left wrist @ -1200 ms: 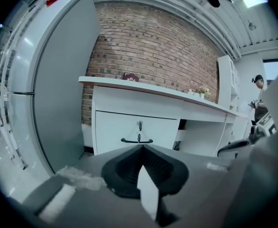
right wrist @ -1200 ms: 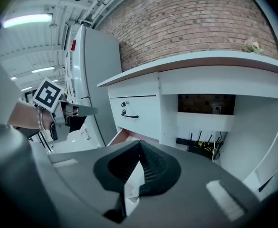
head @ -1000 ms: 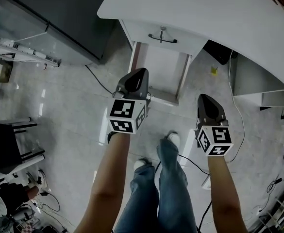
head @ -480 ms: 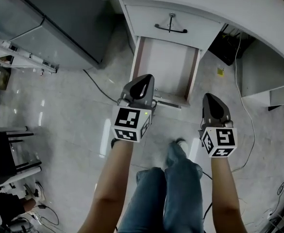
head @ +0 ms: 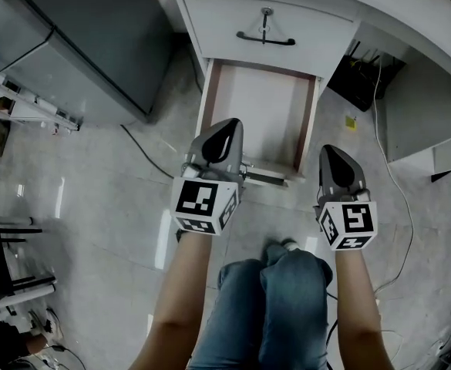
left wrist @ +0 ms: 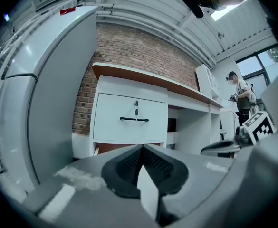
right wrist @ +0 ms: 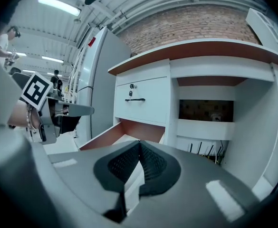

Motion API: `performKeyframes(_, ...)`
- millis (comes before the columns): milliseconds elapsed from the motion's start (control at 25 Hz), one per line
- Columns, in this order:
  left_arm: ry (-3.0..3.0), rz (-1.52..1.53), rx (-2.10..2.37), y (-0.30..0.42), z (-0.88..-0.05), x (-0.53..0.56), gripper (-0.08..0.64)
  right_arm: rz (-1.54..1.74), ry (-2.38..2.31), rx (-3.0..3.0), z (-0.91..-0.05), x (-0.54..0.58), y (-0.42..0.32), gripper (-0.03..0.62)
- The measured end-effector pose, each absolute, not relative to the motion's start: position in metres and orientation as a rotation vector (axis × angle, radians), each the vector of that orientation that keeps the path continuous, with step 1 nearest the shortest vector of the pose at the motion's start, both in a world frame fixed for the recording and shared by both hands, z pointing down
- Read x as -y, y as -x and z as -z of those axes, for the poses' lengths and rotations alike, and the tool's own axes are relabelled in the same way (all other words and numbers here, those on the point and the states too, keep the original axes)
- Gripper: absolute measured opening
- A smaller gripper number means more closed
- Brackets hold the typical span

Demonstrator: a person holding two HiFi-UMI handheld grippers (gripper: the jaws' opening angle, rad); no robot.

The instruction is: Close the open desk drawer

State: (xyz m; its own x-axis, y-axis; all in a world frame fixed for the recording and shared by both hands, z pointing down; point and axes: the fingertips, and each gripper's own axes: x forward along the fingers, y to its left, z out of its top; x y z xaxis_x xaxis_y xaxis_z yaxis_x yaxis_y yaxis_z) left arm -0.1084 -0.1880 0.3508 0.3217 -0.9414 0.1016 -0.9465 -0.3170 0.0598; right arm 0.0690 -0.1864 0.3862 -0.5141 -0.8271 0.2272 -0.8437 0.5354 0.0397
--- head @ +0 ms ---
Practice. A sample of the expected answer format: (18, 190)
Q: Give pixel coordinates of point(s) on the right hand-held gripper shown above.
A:
(340, 179)

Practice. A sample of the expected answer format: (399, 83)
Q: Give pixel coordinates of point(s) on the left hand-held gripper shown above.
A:
(206, 168)

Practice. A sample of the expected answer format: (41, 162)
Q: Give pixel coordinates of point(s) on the white desk drawer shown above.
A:
(265, 102)

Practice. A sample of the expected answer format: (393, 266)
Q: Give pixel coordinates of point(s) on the person's left forearm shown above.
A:
(179, 295)

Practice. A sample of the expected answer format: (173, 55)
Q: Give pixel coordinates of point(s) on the person's right forearm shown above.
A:
(358, 303)

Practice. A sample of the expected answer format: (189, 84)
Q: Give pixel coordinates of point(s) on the closed white drawer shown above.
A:
(217, 25)

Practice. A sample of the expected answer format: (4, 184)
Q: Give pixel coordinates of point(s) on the white desk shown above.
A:
(402, 12)

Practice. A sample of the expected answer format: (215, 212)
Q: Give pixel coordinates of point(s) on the yellow floor sticker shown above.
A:
(350, 122)

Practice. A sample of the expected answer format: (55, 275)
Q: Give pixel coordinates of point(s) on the person's white shoe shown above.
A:
(291, 244)

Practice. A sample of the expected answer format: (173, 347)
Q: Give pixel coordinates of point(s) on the black router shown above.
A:
(358, 81)

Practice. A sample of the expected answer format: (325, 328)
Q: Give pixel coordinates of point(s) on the person's right leg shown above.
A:
(296, 303)

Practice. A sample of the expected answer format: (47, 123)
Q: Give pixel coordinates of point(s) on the person's leg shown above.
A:
(234, 314)
(296, 303)

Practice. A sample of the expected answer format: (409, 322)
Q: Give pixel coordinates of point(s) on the person's left leg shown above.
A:
(234, 314)

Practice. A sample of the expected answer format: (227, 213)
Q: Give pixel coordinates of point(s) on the grey metal cabinet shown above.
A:
(94, 37)

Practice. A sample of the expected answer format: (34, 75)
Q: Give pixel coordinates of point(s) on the white metal shelf rack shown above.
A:
(28, 106)

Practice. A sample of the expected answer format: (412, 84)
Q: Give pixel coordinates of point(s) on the white sneaker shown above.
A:
(49, 324)

